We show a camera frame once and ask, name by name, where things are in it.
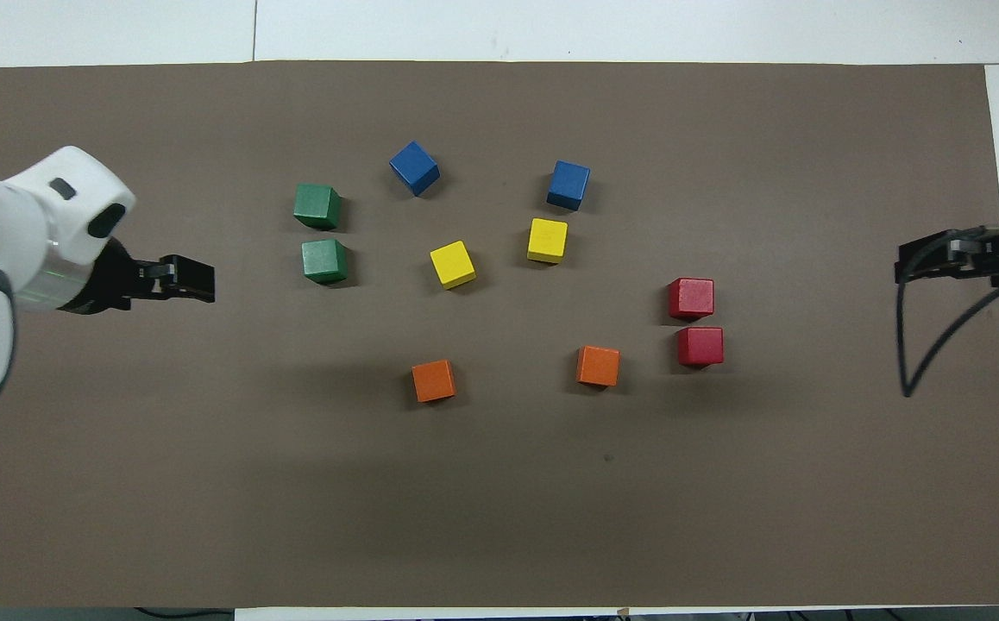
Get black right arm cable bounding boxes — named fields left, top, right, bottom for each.
left=895, top=229, right=999, bottom=398

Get blue wooden block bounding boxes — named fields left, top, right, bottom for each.
left=546, top=160, right=592, bottom=212
left=389, top=141, right=442, bottom=198

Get brown table mat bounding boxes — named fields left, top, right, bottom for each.
left=0, top=60, right=999, bottom=607

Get black floor cable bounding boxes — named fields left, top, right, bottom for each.
left=133, top=606, right=235, bottom=620

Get orange wooden block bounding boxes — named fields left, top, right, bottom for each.
left=412, top=359, right=457, bottom=404
left=575, top=345, right=621, bottom=388

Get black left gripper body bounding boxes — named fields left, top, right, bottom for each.
left=60, top=237, right=164, bottom=316

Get yellow wooden block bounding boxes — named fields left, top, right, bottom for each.
left=526, top=217, right=569, bottom=265
left=429, top=240, right=478, bottom=290

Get red wooden block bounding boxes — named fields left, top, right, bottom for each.
left=676, top=326, right=725, bottom=369
left=668, top=277, right=716, bottom=321

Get green wooden block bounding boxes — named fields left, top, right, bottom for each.
left=301, top=238, right=349, bottom=285
left=293, top=183, right=342, bottom=231

